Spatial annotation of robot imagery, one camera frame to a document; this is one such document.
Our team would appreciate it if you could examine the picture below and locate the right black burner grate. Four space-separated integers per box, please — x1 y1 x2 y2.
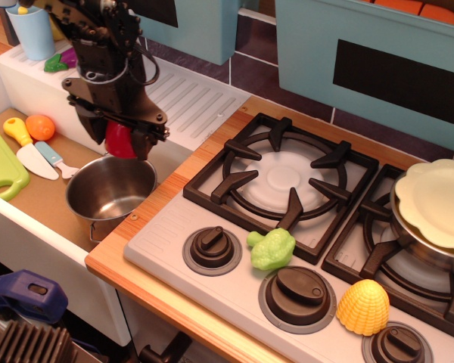
322 165 454 337

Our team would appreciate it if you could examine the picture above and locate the orange toy fruit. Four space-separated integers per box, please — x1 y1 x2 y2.
25 115 56 141

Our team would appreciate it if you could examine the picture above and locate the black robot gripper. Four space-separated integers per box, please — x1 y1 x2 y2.
62 41 169 160

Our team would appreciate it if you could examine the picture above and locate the black burner grate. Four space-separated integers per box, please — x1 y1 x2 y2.
322 165 454 337
183 113 379 265

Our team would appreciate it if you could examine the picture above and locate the teal cabinet left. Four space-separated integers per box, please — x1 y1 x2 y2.
140 1 241 65

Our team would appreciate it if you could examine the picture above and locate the teal toy microwave cabinet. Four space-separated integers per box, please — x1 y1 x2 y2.
275 1 454 150

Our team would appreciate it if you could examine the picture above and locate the yellow handled toy knife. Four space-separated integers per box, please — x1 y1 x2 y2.
3 117 59 181

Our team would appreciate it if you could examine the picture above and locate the stainless steel pot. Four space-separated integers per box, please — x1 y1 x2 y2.
65 155 157 244

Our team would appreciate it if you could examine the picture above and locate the black ribbed heat sink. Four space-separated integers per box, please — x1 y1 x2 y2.
0 321 80 363

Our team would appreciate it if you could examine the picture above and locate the light blue plastic cup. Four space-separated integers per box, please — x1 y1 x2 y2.
6 4 55 61

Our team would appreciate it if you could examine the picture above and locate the middle brown stove knob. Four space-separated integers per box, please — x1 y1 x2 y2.
258 266 337 335

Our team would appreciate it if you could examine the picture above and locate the blue handled toy spatula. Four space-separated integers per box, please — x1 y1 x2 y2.
35 141 79 179

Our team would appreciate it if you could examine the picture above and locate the dark oven door handle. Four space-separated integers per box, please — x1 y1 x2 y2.
138 332 193 363

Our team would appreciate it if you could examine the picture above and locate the yellow toy lemon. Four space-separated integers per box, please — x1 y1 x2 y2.
49 18 65 42

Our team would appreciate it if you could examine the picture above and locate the left black burner grate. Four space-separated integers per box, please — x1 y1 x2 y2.
183 113 379 265

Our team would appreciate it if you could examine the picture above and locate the brown stove knob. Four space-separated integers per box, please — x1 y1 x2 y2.
258 266 337 335
182 226 242 277
362 321 434 363

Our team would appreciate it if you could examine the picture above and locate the yellow toy corn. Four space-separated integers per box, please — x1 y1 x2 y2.
336 279 390 337

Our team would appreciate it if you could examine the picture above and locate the right brown stove knob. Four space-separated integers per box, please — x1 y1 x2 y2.
362 321 434 363

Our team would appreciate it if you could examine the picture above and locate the green toy cutting board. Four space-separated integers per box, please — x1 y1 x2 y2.
0 136 30 201

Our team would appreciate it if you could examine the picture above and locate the green toy broccoli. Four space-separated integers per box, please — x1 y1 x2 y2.
247 228 296 271

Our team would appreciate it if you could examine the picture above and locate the purple toy eggplant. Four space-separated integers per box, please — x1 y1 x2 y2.
44 48 77 73

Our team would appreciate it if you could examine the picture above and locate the blue plastic clamp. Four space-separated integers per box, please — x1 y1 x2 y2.
0 269 68 324

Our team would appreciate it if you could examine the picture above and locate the left brown stove knob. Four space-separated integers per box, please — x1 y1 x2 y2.
182 226 242 277

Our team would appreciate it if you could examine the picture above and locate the pale yellow flower plate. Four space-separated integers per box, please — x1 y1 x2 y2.
395 159 454 250

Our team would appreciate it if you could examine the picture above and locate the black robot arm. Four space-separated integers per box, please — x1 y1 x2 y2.
19 1 169 160

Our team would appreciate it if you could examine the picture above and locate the steel pan on burner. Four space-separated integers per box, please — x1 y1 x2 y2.
390 172 454 274

